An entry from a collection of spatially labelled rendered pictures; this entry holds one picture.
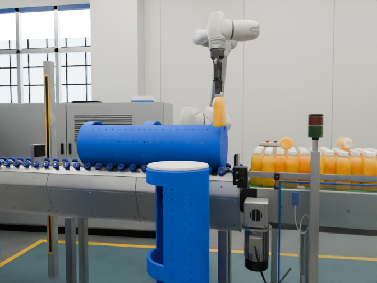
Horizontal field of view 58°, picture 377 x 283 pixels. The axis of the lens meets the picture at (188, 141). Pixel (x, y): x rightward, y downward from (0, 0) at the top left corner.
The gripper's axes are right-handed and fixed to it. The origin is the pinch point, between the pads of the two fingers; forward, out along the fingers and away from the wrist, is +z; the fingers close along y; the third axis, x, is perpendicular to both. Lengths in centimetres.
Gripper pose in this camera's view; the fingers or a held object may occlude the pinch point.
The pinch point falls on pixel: (218, 88)
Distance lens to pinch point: 182.8
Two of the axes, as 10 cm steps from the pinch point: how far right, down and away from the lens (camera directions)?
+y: -2.9, -0.5, -9.6
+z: 0.3, 10.0, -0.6
